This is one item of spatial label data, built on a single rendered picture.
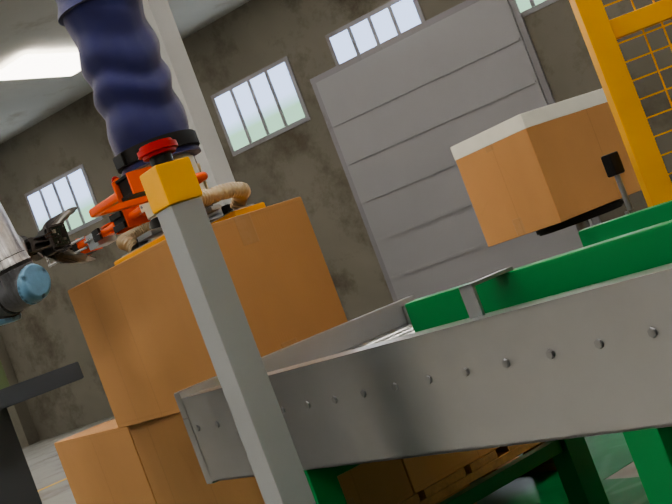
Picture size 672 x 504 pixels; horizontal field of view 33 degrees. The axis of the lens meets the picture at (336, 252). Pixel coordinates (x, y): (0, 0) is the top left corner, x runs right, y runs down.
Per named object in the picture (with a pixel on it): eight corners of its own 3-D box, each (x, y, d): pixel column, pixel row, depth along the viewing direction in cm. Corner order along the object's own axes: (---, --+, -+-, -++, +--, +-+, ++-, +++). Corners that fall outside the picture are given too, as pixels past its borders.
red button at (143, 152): (190, 155, 188) (181, 132, 188) (154, 164, 184) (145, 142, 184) (172, 166, 194) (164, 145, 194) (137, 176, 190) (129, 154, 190)
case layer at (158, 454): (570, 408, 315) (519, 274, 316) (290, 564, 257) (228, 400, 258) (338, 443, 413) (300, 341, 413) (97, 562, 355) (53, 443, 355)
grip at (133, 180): (166, 184, 255) (158, 163, 255) (134, 193, 249) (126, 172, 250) (150, 194, 261) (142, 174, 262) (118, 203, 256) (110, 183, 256)
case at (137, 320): (357, 344, 283) (301, 195, 284) (231, 399, 258) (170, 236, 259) (234, 379, 330) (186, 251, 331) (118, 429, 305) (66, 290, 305)
